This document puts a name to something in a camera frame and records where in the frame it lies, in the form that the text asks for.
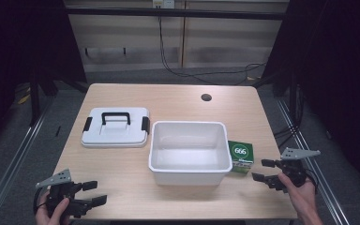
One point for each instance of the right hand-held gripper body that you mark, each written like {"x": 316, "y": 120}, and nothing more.
{"x": 293, "y": 170}

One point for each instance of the white plastic storage bin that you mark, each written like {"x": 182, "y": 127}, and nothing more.
{"x": 189, "y": 150}

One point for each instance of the small black floor item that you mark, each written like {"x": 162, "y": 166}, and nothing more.
{"x": 57, "y": 131}

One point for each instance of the green cardboard box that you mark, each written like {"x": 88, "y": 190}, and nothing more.
{"x": 241, "y": 154}

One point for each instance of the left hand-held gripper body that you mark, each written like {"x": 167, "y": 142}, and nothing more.
{"x": 63, "y": 190}

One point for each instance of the black horizontal metal bar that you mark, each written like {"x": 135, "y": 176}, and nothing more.
{"x": 175, "y": 13}

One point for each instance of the yellow floor tape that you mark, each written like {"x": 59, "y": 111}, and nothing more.
{"x": 23, "y": 99}

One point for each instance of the white wall power outlet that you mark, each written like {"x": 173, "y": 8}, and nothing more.
{"x": 163, "y": 3}

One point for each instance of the dark curtain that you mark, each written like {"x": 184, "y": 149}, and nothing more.
{"x": 18, "y": 47}
{"x": 340, "y": 78}

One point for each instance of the person's left hand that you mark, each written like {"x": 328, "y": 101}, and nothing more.
{"x": 55, "y": 213}

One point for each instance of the metal floor rail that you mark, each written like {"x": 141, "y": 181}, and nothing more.
{"x": 318, "y": 175}
{"x": 9, "y": 162}

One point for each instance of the person's right hand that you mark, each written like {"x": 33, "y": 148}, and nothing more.
{"x": 299, "y": 195}

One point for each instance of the black metal stand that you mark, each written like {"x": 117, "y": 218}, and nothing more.
{"x": 35, "y": 100}

